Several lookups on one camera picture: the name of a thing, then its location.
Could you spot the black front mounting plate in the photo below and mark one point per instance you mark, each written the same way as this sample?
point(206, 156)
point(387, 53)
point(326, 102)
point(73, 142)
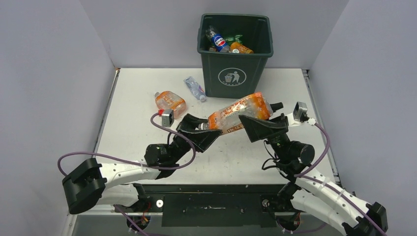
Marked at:
point(231, 205)

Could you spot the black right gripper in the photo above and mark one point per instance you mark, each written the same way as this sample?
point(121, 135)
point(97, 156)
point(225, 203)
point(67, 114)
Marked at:
point(257, 129)

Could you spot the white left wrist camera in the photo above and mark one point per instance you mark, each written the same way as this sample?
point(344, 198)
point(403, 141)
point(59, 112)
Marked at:
point(167, 117)

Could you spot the crushed clear bottle white cap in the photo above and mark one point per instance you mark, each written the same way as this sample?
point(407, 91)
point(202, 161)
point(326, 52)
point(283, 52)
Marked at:
point(196, 89)

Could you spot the Pepsi bottle blue label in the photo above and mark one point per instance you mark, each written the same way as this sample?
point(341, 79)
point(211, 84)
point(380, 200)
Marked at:
point(217, 40)

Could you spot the crushed orange bottle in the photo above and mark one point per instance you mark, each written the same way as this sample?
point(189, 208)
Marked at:
point(169, 100)
point(227, 119)

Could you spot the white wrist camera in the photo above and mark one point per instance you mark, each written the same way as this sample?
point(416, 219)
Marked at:
point(167, 117)
point(299, 116)

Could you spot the dark green plastic trash bin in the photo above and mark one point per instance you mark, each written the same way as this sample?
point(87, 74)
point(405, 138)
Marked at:
point(231, 75)

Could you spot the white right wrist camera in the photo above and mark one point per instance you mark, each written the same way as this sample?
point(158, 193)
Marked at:
point(299, 116)

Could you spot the aluminium rail frame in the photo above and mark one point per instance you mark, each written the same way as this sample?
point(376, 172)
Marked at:
point(312, 94)

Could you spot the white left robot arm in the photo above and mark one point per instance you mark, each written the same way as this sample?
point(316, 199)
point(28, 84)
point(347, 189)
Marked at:
point(92, 178)

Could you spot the green plastic bottle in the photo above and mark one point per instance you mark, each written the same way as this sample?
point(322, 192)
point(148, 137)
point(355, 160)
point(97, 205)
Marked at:
point(234, 38)

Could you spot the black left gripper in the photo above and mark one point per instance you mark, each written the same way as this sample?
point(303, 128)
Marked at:
point(202, 138)

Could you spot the orange tea bottle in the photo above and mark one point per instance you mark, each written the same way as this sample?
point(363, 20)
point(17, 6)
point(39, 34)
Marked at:
point(237, 47)

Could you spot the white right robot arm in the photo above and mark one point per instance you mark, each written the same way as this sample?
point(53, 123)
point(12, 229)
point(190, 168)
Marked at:
point(296, 161)

